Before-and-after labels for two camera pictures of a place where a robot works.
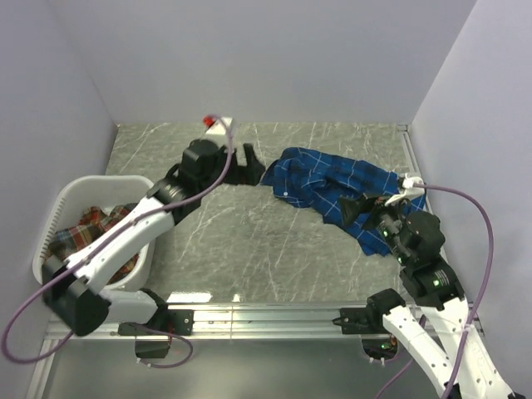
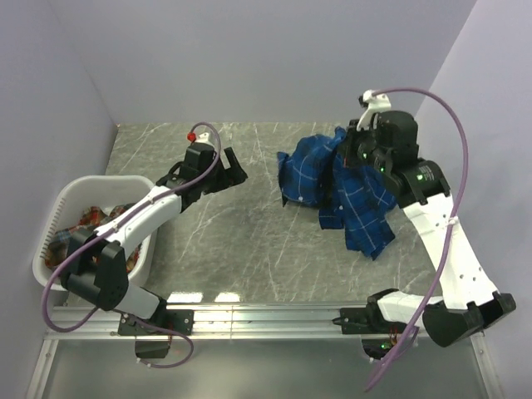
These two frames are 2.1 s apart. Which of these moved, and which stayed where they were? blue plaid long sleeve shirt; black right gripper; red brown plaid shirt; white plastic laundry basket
Moved: blue plaid long sleeve shirt; black right gripper
Stayed: white plastic laundry basket; red brown plaid shirt
